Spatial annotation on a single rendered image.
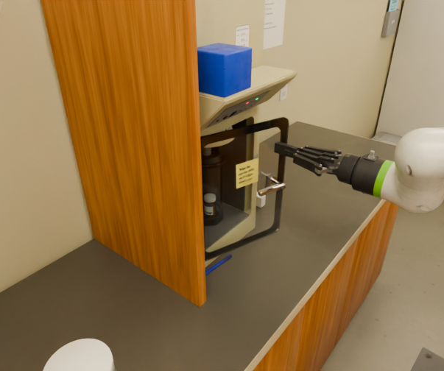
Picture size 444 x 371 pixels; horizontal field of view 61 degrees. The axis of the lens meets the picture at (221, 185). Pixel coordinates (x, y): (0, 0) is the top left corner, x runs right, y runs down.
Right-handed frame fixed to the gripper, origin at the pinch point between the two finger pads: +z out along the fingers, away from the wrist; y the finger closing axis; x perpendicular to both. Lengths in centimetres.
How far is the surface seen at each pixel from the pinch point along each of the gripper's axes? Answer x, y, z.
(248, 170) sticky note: 5.1, 8.5, 6.8
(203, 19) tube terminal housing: -34.3, 17.8, 13.7
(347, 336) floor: 131, -62, -14
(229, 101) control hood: -19.4, 23.3, 2.2
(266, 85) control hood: -19.7, 8.9, 2.2
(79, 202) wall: 23, 34, 57
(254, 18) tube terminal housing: -32.6, -2.0, 13.7
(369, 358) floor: 131, -57, -28
